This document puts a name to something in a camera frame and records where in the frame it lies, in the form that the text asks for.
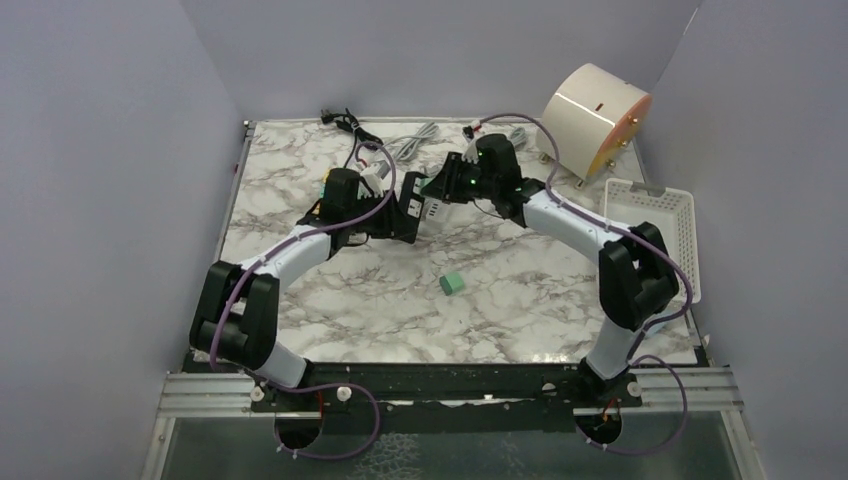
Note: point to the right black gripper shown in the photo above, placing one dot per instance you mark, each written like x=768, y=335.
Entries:
x=447, y=183

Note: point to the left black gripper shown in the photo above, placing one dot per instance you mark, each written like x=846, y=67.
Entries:
x=385, y=214

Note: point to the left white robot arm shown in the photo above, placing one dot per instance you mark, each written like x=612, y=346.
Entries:
x=237, y=315

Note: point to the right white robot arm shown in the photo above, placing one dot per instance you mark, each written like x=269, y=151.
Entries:
x=636, y=281

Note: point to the black power strip left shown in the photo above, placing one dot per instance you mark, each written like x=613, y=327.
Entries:
x=409, y=208

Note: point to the white power strip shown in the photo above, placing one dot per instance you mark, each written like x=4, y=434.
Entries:
x=435, y=211

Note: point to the beige cylindrical container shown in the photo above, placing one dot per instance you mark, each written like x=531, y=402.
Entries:
x=592, y=116

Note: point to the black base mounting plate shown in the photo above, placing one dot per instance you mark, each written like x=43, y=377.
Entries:
x=358, y=398

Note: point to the aluminium rail frame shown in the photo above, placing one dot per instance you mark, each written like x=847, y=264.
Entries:
x=690, y=425

